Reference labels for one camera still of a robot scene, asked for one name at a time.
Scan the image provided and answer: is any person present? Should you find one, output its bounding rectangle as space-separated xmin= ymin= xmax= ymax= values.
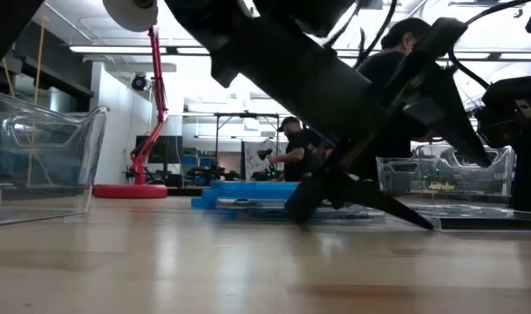
xmin=354 ymin=17 xmax=432 ymax=160
xmin=256 ymin=116 xmax=334 ymax=183

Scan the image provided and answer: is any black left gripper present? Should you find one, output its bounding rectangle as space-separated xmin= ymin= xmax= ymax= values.
xmin=210 ymin=19 xmax=466 ymax=231

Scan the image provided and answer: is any clear plastic bin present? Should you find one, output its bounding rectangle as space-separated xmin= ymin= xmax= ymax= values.
xmin=0 ymin=86 xmax=111 ymax=229
xmin=376 ymin=144 xmax=516 ymax=198

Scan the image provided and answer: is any white patterned sheet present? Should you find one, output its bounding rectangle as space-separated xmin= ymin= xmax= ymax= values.
xmin=242 ymin=140 xmax=288 ymax=181

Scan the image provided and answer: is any black workstation frame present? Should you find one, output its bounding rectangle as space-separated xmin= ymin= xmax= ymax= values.
xmin=212 ymin=112 xmax=284 ymax=181

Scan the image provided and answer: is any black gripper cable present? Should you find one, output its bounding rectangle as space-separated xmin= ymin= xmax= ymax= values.
xmin=323 ymin=0 xmax=399 ymax=69
xmin=446 ymin=0 xmax=531 ymax=91

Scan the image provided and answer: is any black monitor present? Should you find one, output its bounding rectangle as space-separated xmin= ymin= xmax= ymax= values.
xmin=133 ymin=134 xmax=184 ymax=166

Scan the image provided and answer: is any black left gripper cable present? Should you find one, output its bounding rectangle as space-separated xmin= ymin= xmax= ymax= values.
xmin=323 ymin=0 xmax=399 ymax=69

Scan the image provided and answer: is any black ceiling spotlight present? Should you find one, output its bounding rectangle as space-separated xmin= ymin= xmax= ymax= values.
xmin=130 ymin=73 xmax=149 ymax=92

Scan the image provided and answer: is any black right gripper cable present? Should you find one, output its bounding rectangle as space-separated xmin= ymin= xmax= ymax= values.
xmin=446 ymin=0 xmax=531 ymax=91

